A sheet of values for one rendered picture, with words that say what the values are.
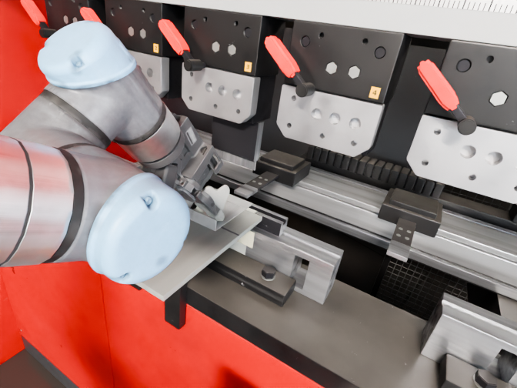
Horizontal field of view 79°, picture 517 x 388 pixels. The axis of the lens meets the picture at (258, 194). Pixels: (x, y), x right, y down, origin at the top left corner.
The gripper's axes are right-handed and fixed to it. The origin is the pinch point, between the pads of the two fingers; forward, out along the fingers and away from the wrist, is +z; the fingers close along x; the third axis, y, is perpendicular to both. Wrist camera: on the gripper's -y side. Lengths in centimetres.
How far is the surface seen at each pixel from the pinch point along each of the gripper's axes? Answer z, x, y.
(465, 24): -22.8, -30.2, 26.9
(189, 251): -5.5, -4.6, -7.5
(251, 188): 10.4, -0.7, 11.7
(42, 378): 71, 68, -72
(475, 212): 32, -47, 35
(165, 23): -21.8, 11.4, 21.1
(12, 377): 67, 77, -76
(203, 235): -2.4, -3.5, -3.9
